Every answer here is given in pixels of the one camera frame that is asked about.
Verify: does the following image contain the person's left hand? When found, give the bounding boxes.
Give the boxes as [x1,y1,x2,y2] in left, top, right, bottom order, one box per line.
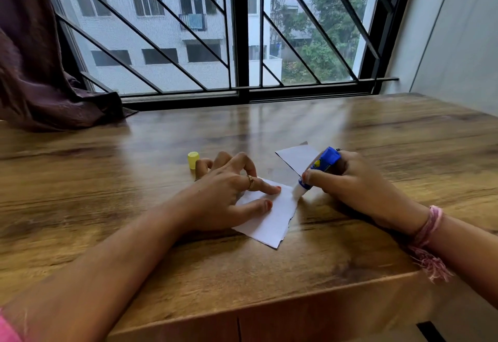
[175,151,282,234]

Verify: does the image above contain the person's right hand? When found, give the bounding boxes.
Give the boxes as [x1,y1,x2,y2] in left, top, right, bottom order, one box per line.
[301,150,428,234]

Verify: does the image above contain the blue glue stick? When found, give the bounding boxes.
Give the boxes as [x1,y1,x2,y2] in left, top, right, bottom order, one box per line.
[292,146,342,198]

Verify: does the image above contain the white paper piece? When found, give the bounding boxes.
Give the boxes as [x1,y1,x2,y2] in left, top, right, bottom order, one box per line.
[232,177,300,249]
[275,141,322,177]

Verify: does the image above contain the person's left forearm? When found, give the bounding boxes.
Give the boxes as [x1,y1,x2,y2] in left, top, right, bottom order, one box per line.
[0,207,195,342]

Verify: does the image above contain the black table leg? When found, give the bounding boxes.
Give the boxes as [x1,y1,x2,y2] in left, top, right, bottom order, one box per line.
[416,321,446,342]

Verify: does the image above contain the green trees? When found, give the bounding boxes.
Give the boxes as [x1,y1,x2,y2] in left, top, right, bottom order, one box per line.
[272,0,370,84]

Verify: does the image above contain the white apartment building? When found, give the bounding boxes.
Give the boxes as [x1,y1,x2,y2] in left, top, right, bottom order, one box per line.
[48,0,327,94]

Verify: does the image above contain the black metal window grille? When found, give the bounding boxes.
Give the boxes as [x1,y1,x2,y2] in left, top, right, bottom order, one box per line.
[54,0,399,96]

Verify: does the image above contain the purple curtain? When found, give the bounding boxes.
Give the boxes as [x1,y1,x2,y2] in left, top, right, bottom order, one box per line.
[0,0,139,132]

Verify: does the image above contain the pink sleeve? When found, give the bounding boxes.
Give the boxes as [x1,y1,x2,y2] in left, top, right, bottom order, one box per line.
[0,310,22,342]

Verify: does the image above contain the pink thread bracelet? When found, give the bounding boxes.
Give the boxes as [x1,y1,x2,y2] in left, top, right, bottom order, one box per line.
[406,205,454,282]

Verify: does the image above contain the black window frame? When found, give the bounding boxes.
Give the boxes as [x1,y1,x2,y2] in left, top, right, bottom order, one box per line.
[37,0,419,112]

